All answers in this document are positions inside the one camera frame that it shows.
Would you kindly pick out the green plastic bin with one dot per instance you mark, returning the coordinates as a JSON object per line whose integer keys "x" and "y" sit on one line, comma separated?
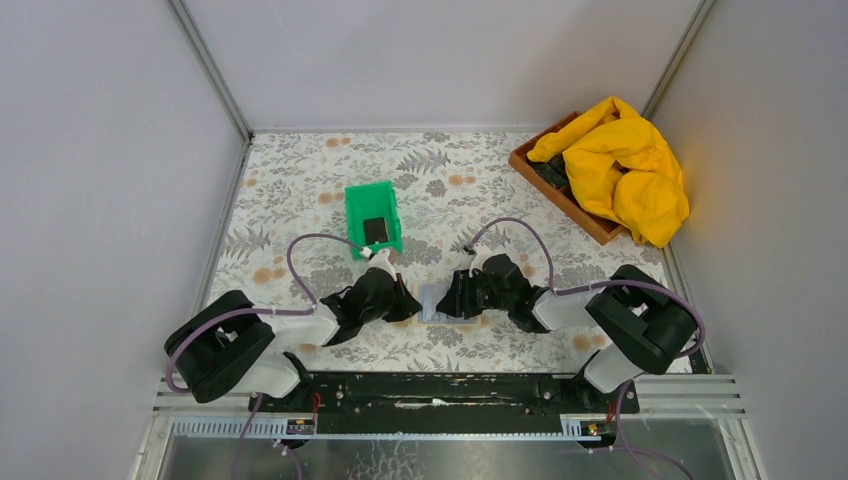
{"x": 372, "y": 214}

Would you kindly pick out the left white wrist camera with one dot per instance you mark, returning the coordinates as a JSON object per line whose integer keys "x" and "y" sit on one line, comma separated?
{"x": 381, "y": 259}

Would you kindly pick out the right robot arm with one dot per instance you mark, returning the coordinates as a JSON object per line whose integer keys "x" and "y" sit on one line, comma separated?
{"x": 647, "y": 326}

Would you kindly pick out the brown wooden tray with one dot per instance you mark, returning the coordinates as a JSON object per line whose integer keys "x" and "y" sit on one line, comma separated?
{"x": 550, "y": 179}

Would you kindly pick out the floral table mat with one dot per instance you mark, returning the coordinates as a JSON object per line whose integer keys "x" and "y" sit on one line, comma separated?
{"x": 285, "y": 240}

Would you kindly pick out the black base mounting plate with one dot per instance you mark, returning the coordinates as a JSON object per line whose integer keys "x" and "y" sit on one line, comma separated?
{"x": 445, "y": 403}

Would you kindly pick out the yellow cloth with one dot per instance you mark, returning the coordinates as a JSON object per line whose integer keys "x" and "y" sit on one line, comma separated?
{"x": 620, "y": 168}

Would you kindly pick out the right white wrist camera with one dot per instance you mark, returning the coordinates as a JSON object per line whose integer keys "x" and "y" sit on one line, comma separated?
{"x": 481, "y": 254}

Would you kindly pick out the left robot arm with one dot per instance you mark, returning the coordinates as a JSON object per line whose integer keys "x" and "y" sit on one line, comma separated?
{"x": 235, "y": 345}

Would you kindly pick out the aluminium frame rails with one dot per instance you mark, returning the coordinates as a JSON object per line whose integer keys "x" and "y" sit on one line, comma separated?
{"x": 674, "y": 427}

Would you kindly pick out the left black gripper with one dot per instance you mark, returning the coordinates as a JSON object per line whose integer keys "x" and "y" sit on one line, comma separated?
{"x": 406, "y": 305}

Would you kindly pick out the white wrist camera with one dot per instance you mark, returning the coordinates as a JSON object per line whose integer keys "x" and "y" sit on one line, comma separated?
{"x": 481, "y": 254}
{"x": 381, "y": 259}

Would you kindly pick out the black VIP card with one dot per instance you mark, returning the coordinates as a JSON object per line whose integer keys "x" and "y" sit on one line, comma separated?
{"x": 376, "y": 231}

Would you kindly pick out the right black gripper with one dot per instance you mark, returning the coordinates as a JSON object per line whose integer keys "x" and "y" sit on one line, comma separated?
{"x": 457, "y": 300}

